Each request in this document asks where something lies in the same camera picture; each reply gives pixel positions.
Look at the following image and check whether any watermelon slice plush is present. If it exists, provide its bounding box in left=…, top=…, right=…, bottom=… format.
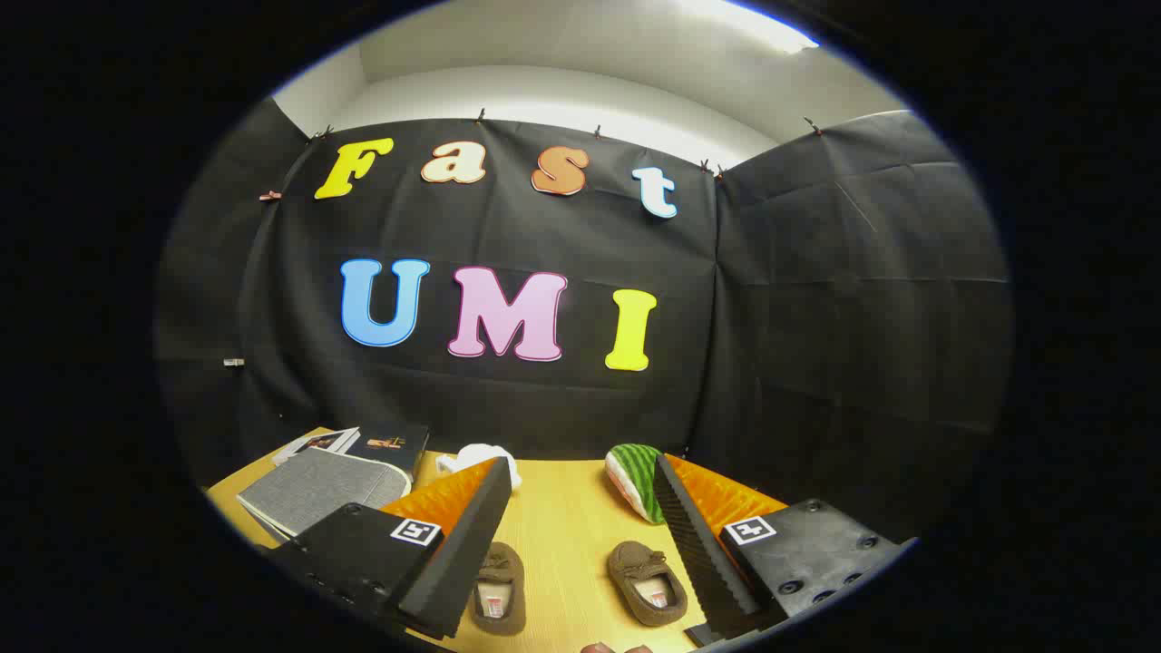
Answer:
left=605, top=443, right=668, bottom=525

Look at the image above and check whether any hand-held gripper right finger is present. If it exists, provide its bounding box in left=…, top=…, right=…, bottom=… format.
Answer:
left=653, top=453, right=917, bottom=647

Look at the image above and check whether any black backdrop cloth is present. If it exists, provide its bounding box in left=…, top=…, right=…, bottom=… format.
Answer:
left=152, top=98, right=1015, bottom=545

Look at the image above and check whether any black hardcover book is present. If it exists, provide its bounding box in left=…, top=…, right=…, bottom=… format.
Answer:
left=345, top=424, right=431, bottom=482

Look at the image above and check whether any white plush toy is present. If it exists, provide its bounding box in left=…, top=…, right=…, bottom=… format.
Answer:
left=435, top=443, right=522, bottom=492

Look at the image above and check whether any grey fabric storage box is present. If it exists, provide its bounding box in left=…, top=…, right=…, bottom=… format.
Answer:
left=238, top=448, right=411, bottom=545

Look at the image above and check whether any white picture book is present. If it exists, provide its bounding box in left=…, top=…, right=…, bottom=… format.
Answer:
left=272, top=427, right=361, bottom=466

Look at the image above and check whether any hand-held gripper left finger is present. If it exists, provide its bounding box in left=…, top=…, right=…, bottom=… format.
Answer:
left=272, top=456, right=514, bottom=641

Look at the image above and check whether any brown fuzzy shoe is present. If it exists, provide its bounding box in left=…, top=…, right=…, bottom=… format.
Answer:
left=607, top=541, right=688, bottom=628
left=469, top=541, right=527, bottom=636

